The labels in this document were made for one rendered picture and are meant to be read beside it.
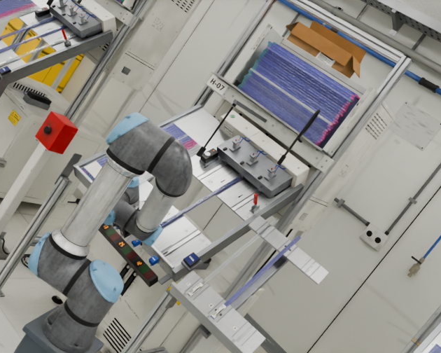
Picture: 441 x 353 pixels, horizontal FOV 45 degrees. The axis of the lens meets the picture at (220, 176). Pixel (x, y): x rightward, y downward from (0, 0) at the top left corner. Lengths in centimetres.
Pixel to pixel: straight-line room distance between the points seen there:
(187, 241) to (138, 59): 157
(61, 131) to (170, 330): 106
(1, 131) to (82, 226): 186
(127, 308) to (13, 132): 125
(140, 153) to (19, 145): 188
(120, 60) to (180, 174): 194
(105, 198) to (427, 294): 260
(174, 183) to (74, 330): 49
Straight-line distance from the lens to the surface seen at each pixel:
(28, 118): 313
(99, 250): 262
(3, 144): 323
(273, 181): 225
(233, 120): 247
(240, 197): 224
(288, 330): 390
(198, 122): 256
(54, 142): 267
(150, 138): 137
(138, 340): 210
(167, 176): 138
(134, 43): 327
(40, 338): 157
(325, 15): 256
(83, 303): 152
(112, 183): 142
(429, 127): 377
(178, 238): 208
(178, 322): 236
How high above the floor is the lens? 141
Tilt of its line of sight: 9 degrees down
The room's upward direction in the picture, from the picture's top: 36 degrees clockwise
